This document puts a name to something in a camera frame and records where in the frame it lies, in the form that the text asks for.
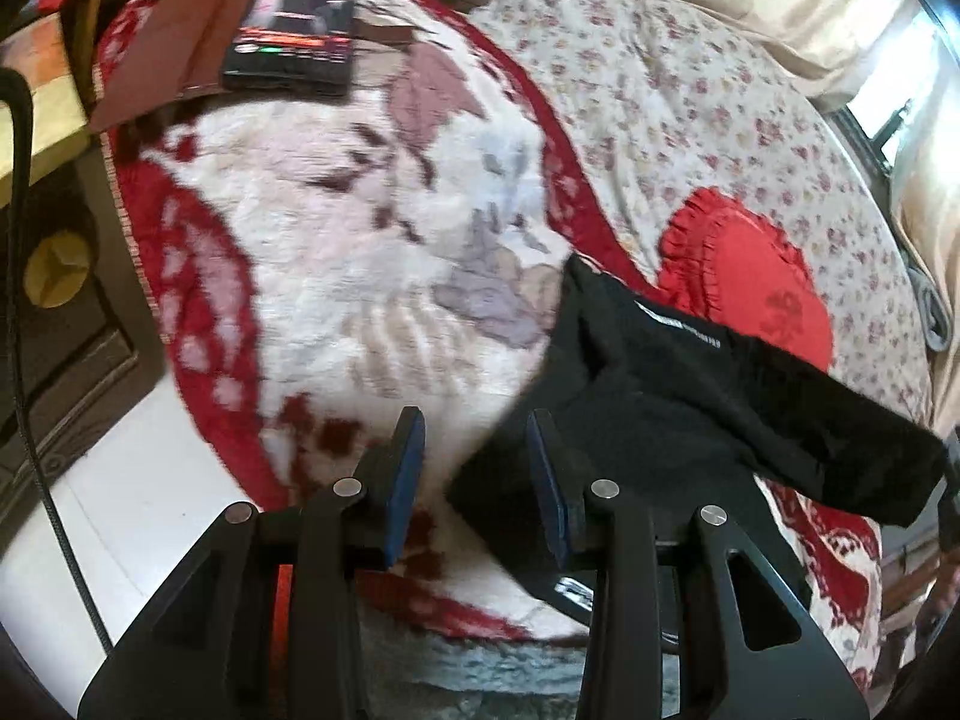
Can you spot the window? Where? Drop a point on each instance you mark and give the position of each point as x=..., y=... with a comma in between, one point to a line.
x=889, y=105

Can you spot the black pants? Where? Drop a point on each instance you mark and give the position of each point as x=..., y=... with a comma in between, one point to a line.
x=652, y=405

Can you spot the floral bedsheet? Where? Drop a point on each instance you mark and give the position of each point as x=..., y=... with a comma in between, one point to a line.
x=675, y=90

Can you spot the small dark brown box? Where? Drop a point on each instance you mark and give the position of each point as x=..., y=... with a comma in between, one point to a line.
x=386, y=30

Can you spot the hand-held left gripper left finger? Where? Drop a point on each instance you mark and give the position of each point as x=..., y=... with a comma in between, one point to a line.
x=403, y=469

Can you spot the dark cabinet with gold emblem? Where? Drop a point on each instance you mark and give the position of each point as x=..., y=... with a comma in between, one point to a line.
x=67, y=330

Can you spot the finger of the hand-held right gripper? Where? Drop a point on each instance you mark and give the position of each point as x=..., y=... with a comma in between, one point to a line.
x=949, y=495

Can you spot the cream curtain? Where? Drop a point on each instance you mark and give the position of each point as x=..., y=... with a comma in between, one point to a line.
x=787, y=0

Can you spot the grey cloth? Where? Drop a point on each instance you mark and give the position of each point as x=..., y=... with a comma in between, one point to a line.
x=930, y=307

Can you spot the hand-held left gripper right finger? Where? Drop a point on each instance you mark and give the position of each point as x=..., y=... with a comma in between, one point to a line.
x=544, y=480

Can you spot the red and white fleece blanket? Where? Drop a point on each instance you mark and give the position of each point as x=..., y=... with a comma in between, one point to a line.
x=315, y=240

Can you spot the yellow wooden table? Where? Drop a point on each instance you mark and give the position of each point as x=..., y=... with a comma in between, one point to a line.
x=45, y=105

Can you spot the red heart-shaped cushion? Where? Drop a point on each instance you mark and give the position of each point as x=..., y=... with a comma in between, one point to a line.
x=750, y=277

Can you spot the brown cardboard folder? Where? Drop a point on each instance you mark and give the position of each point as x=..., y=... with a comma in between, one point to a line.
x=172, y=37

